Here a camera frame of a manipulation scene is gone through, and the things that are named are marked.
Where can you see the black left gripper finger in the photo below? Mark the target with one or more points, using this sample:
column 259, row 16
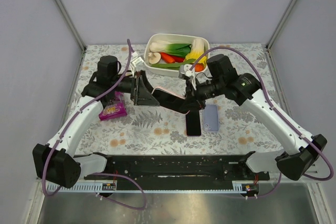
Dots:
column 146, row 82
column 146, row 101

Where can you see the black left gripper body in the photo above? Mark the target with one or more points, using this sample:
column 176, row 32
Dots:
column 134, row 91

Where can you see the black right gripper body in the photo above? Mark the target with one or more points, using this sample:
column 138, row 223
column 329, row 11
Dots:
column 190, row 95

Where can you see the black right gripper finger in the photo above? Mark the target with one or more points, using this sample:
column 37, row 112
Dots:
column 185, row 106
column 190, row 90

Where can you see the black phone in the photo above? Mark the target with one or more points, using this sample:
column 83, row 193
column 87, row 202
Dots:
column 193, row 124

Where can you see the lilac phone case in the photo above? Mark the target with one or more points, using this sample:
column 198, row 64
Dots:
column 210, row 118

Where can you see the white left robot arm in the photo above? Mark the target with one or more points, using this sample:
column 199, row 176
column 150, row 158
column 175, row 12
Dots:
column 55, row 161

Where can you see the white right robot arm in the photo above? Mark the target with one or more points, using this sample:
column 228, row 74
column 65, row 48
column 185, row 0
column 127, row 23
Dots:
column 300, row 149

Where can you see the toy orange tomato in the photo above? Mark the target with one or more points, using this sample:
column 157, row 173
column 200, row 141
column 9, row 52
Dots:
column 199, row 67

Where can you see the purple snack packet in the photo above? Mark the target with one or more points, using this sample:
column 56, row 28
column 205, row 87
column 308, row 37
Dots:
column 115, row 108

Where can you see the toy mushroom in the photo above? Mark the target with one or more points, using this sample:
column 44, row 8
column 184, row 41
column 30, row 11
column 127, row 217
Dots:
column 154, row 57

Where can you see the toy green bean pod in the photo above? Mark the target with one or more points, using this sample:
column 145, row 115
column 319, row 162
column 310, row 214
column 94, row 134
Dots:
column 171, row 66

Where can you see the toy red chili pepper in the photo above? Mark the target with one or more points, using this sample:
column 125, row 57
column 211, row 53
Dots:
column 170, row 59

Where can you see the white rectangular food container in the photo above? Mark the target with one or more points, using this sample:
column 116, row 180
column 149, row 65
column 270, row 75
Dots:
column 173, row 38

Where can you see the toy bok choy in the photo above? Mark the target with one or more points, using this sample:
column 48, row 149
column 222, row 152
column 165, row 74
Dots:
column 174, row 49

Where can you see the toy napa cabbage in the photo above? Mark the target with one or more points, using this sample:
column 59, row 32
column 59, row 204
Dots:
column 197, row 49

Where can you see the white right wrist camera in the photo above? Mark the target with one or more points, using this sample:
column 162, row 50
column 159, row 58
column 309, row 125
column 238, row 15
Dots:
column 187, row 74

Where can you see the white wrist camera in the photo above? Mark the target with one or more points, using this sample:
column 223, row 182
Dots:
column 187, row 74
column 136, row 63

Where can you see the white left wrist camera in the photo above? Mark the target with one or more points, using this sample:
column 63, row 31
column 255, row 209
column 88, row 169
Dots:
column 136, row 63

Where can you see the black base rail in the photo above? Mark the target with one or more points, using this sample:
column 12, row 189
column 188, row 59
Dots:
column 178, row 172

